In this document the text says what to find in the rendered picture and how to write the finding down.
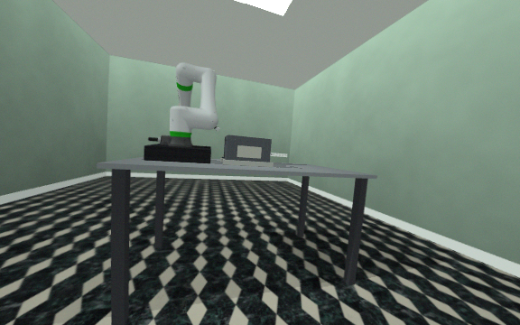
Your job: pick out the grey divided crate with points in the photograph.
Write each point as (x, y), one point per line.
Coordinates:
(242, 148)

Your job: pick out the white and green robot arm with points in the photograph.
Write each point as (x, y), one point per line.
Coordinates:
(184, 118)

